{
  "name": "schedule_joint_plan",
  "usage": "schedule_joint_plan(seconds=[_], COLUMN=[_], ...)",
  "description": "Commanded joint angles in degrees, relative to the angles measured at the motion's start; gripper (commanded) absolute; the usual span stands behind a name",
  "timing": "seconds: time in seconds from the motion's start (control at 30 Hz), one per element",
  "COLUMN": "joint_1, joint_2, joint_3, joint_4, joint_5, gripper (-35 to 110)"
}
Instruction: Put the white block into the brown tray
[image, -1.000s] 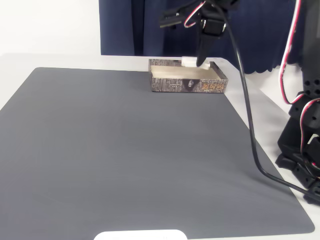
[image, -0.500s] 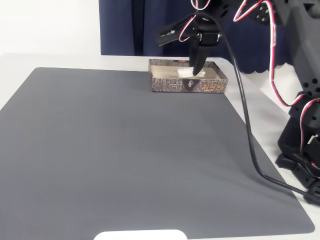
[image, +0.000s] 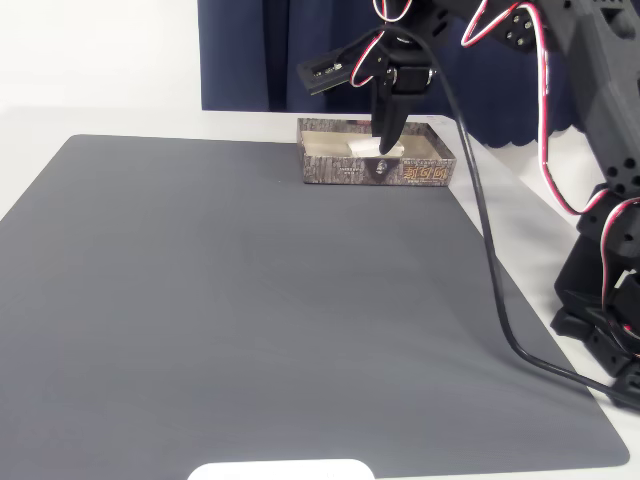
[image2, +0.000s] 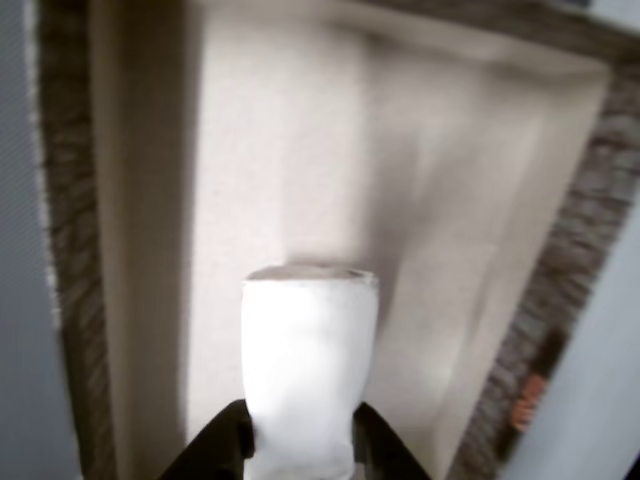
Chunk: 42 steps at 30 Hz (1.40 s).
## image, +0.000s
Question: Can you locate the bark-patterned cardboard box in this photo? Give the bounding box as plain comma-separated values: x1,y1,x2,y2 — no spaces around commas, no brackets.
297,117,457,187

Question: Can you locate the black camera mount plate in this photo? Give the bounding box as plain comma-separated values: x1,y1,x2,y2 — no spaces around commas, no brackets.
297,47,371,98

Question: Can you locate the small white rectangular block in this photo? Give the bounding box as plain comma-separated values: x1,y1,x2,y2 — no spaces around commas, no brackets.
346,138,406,157

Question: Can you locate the navy blue curtain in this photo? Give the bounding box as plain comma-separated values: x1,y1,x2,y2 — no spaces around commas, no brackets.
197,0,640,151

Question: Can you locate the grey textured mat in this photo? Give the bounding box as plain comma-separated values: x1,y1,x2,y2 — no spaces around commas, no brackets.
0,133,631,474

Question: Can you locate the red white black servo wire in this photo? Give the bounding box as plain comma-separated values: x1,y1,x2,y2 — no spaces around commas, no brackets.
352,27,390,90
597,197,640,361
462,0,614,217

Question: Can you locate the white rounded device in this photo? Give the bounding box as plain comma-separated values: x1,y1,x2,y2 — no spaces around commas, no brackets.
187,458,376,480

